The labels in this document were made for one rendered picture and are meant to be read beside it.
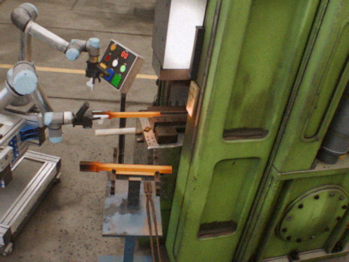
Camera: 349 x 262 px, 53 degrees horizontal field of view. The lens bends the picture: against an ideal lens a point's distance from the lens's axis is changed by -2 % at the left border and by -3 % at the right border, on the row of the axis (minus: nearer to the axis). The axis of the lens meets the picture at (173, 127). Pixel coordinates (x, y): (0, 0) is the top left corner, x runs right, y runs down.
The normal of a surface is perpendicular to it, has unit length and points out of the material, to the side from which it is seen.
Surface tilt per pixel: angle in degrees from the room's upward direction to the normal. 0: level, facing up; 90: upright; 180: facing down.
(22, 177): 0
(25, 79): 85
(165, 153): 90
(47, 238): 0
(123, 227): 0
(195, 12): 90
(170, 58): 90
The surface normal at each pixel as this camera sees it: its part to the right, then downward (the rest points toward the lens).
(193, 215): 0.25, 0.56
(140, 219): 0.12, -0.83
